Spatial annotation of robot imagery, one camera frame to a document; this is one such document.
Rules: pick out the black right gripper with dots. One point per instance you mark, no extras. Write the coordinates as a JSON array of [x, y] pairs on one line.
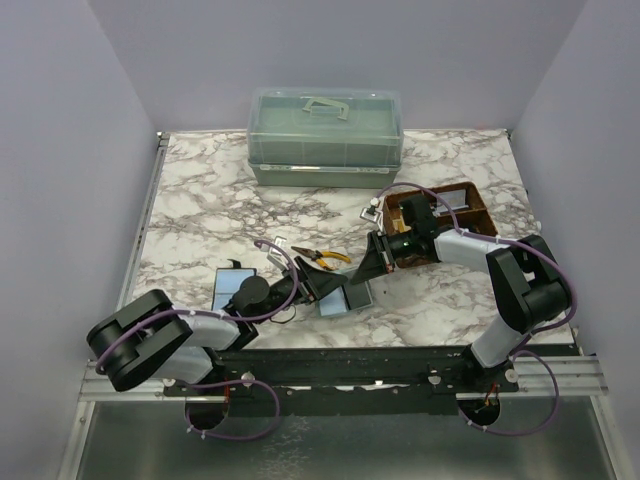
[[374, 263]]

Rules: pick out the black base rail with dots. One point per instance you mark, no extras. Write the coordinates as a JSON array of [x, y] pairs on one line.
[[346, 382]]

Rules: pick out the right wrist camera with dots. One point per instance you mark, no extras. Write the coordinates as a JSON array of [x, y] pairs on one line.
[[373, 213]]

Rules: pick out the yellow handled pliers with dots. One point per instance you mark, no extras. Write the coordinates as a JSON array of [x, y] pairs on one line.
[[320, 257]]

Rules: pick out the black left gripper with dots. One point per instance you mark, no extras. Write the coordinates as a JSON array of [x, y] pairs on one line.
[[313, 283]]

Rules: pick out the green plastic storage box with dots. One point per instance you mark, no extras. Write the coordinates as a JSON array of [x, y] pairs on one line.
[[336, 138]]

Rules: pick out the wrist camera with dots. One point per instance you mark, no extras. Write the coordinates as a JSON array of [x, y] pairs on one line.
[[276, 254], [373, 213]]

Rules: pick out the brown woven organizer basket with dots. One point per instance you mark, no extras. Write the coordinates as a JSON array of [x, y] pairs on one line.
[[476, 218]]

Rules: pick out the grey cards in basket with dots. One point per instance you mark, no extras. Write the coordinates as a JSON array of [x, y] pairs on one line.
[[456, 199]]

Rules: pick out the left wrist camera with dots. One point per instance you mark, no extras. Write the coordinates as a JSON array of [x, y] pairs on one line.
[[276, 254]]

